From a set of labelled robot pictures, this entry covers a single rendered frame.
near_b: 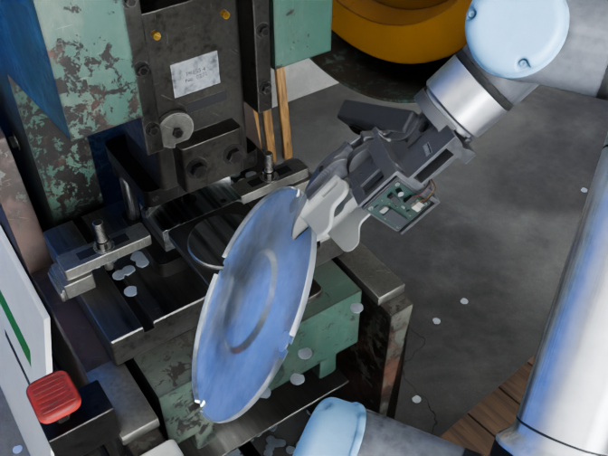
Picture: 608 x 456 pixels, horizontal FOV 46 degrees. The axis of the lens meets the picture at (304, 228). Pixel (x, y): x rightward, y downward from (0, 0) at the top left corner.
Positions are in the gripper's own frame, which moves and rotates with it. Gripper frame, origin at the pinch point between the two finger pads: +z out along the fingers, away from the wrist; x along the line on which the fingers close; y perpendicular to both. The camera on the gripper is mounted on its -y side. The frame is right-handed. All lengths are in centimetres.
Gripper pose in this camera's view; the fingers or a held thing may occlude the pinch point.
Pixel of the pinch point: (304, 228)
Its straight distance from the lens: 79.6
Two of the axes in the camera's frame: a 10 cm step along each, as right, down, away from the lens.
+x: 6.9, 4.0, 6.0
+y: 2.4, 6.6, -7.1
